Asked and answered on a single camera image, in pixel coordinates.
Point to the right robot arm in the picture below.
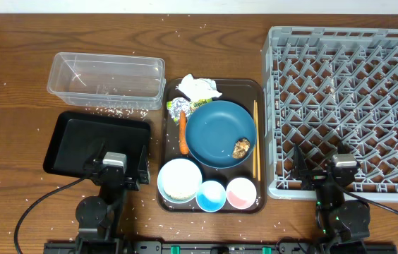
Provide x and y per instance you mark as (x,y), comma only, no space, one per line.
(344,222)

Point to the grey dishwasher rack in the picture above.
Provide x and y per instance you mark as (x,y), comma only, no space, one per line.
(329,86)

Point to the small pink cup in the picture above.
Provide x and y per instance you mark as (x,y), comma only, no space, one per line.
(241,193)

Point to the small blue cup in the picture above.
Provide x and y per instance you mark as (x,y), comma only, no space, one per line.
(211,196)

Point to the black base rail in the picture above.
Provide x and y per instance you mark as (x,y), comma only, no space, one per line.
(155,247)

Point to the crumpled aluminium foil ball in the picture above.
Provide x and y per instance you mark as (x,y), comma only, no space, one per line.
(176,106)

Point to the light blue rice bowl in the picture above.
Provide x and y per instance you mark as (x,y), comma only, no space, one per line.
(178,180)

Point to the large blue plate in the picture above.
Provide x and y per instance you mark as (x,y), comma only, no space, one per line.
(214,128)

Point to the dark brown serving tray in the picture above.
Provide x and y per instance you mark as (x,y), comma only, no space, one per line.
(240,91)

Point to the crumpled white tissue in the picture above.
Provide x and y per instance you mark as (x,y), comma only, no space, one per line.
(198,88)

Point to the brown food scrap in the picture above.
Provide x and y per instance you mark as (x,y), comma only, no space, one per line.
(241,148)

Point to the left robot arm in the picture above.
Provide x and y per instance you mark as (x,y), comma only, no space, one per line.
(98,216)

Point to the right wooden chopstick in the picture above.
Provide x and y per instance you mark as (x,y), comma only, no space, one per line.
(258,141)

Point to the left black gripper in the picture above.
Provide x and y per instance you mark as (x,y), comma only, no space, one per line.
(115,176)

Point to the orange carrot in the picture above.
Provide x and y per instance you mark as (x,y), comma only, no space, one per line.
(182,134)

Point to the green snack wrapper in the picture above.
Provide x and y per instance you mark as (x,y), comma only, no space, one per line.
(199,103)

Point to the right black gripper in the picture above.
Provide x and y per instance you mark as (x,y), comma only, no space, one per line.
(320,178)

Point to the black plastic tray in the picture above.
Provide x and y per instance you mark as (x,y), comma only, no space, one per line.
(77,136)

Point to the clear plastic bin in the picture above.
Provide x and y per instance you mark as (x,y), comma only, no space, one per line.
(107,80)

